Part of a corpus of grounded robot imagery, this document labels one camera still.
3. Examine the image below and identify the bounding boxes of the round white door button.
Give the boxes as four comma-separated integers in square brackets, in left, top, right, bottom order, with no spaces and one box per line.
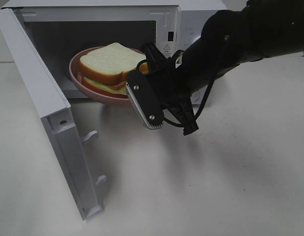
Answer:
[191,91,201,102]

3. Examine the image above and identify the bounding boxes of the sandwich with lettuce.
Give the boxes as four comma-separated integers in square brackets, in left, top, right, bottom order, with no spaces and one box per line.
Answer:
[78,42,146,98]

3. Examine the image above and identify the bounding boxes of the white microwave door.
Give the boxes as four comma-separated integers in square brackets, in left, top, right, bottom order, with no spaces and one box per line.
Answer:
[0,8,103,220]

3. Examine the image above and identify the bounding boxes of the white microwave oven body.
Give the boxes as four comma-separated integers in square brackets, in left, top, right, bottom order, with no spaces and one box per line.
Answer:
[0,0,225,100]

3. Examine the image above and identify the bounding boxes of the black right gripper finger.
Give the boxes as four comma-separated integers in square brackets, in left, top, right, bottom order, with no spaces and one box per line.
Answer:
[170,98,199,136]
[140,42,167,73]

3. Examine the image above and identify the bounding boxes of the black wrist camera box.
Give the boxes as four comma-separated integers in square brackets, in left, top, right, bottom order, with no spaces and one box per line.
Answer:
[126,70,164,130]

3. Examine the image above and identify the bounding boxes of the pink round plate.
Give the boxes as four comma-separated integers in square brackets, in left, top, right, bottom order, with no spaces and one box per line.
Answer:
[69,47,142,106]

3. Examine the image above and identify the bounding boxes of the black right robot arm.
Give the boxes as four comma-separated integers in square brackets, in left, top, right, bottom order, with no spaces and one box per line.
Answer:
[141,0,304,135]

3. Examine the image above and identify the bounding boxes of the upper white round knob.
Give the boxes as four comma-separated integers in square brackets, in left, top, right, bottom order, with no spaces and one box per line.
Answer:
[190,35,201,45]

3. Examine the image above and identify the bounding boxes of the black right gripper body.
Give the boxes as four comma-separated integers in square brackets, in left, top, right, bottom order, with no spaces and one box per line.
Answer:
[146,50,192,110]

